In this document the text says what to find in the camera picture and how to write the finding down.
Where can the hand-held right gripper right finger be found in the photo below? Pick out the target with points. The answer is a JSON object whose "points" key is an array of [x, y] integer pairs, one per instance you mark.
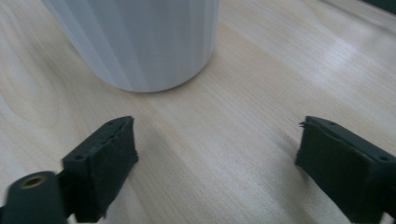
{"points": [[345, 168]]}

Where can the white ribbed cylindrical container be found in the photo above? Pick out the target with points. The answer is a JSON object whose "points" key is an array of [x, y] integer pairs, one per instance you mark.
{"points": [[143, 40]]}

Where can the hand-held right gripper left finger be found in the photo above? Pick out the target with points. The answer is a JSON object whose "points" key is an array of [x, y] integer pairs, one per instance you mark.
{"points": [[99, 168]]}

